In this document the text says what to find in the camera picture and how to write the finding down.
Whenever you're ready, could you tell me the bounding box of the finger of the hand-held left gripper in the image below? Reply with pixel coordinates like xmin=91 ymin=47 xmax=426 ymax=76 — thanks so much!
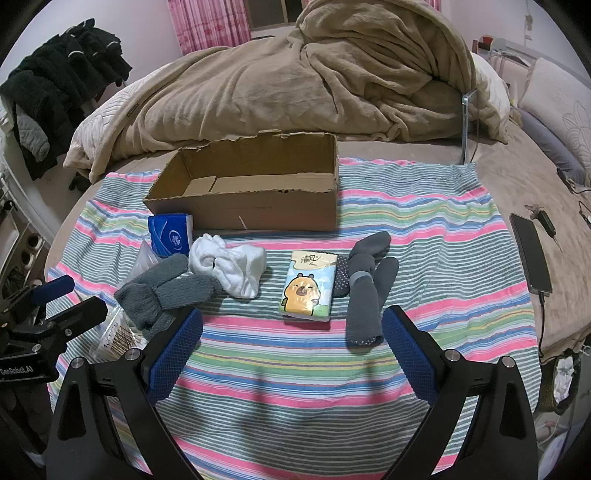
xmin=0 ymin=275 xmax=75 ymax=321
xmin=28 ymin=296 xmax=109 ymax=347

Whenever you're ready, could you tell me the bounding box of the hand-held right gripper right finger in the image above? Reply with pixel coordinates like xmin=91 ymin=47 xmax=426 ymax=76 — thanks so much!
xmin=381 ymin=305 xmax=541 ymax=480

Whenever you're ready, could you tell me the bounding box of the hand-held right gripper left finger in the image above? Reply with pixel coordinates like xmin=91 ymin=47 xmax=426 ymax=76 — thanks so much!
xmin=46 ymin=308 xmax=204 ymax=480

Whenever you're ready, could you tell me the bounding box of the grey socks pair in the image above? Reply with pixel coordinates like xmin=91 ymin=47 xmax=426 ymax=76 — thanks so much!
xmin=139 ymin=273 xmax=225 ymax=342

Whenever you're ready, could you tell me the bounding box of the dark grey sock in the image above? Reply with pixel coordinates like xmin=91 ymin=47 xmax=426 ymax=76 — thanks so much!
xmin=369 ymin=256 xmax=400 ymax=324
xmin=346 ymin=232 xmax=392 ymax=348

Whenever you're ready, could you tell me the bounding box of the white socks bundle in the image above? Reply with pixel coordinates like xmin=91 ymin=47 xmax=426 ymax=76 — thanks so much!
xmin=188 ymin=233 xmax=267 ymax=299

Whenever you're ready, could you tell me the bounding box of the dark white-dotted sock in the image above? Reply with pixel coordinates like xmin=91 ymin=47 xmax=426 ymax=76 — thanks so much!
xmin=332 ymin=255 xmax=357 ymax=299

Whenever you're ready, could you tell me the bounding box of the blue tissue pack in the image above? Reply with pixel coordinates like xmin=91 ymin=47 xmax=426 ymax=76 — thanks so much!
xmin=148 ymin=213 xmax=194 ymax=257

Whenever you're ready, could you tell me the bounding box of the yellow cartoon tissue pack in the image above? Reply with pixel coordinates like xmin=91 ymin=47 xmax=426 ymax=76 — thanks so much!
xmin=281 ymin=249 xmax=335 ymax=322

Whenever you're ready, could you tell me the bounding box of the brown cardboard box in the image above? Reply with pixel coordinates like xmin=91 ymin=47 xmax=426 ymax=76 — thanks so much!
xmin=142 ymin=130 xmax=341 ymax=233

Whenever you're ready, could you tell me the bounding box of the white rack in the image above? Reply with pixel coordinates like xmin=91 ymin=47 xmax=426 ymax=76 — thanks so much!
xmin=0 ymin=111 xmax=47 ymax=296

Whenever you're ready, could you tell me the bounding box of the striped cloth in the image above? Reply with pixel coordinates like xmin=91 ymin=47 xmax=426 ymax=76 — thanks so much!
xmin=46 ymin=157 xmax=539 ymax=480

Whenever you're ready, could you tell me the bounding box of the woven trash basket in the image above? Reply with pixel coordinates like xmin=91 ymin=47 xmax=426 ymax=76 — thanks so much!
xmin=540 ymin=342 xmax=583 ymax=415

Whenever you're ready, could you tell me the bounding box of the grey quilted garment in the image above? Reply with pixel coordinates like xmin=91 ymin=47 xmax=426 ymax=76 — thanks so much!
xmin=16 ymin=104 xmax=51 ymax=162

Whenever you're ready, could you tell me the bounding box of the black smartphone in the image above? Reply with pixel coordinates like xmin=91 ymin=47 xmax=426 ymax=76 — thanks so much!
xmin=510 ymin=213 xmax=553 ymax=295

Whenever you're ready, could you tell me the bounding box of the cream quilted duvet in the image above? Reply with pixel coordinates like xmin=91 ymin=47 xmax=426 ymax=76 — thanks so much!
xmin=62 ymin=51 xmax=511 ymax=183

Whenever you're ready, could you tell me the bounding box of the black clothes pile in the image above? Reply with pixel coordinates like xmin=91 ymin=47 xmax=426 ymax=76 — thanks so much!
xmin=0 ymin=18 xmax=132 ymax=192

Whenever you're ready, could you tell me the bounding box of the grey pillow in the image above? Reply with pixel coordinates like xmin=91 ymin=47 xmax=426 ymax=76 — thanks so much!
xmin=517 ymin=111 xmax=587 ymax=185

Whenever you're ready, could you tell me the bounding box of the beige fleece blanket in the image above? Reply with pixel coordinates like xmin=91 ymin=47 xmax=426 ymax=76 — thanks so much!
xmin=88 ymin=0 xmax=490 ymax=183

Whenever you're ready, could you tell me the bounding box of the white patterned pillow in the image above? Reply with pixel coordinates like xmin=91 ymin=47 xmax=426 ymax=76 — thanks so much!
xmin=519 ymin=58 xmax=591 ymax=181

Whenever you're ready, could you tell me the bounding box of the pink curtain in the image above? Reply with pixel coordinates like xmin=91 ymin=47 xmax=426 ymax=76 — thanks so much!
xmin=167 ymin=0 xmax=252 ymax=55

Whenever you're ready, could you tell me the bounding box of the window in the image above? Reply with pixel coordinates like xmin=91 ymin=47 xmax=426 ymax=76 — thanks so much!
xmin=247 ymin=0 xmax=305 ymax=33

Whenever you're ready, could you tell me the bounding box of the black charging cable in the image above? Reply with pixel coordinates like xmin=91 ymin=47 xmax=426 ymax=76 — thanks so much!
xmin=534 ymin=291 xmax=557 ymax=365

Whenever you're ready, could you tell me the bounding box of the metal bracket post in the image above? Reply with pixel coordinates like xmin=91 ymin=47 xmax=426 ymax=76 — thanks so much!
xmin=461 ymin=88 xmax=478 ymax=164

